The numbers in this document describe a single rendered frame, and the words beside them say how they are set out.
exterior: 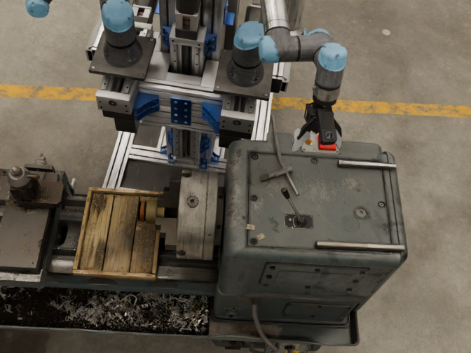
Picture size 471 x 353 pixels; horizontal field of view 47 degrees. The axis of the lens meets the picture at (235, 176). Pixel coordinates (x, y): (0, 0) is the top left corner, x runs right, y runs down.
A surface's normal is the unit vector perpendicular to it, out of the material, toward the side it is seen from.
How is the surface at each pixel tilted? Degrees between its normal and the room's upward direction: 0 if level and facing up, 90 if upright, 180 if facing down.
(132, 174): 0
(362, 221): 0
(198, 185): 13
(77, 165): 0
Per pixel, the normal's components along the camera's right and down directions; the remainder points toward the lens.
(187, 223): 0.04, 0.11
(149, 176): 0.08, -0.51
